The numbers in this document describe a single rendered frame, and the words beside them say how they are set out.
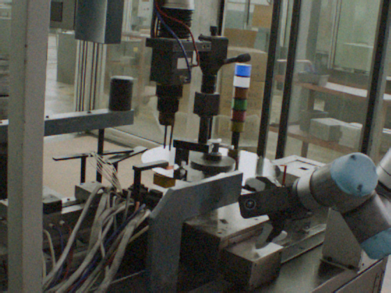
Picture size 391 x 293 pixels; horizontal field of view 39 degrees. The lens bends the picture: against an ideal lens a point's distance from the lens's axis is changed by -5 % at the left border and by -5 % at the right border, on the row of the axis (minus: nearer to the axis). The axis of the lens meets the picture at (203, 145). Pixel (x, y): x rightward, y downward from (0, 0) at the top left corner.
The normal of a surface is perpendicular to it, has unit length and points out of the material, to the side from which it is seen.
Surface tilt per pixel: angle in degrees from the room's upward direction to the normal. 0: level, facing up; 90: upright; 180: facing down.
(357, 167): 58
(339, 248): 90
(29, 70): 90
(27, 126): 90
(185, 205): 90
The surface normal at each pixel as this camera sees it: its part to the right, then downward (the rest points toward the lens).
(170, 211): 0.75, 0.23
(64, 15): -0.66, 0.12
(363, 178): 0.45, -0.30
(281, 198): -0.06, -0.29
